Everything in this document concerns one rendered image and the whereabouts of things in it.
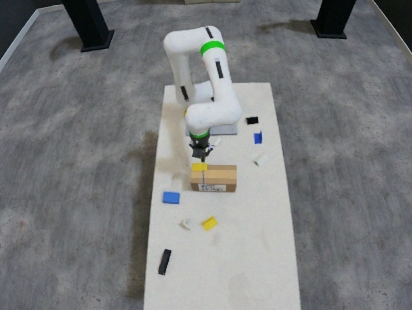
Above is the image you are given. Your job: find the blue rectangular block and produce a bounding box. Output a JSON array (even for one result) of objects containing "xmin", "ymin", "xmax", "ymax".
[{"xmin": 162, "ymin": 191, "xmax": 180, "ymax": 204}]

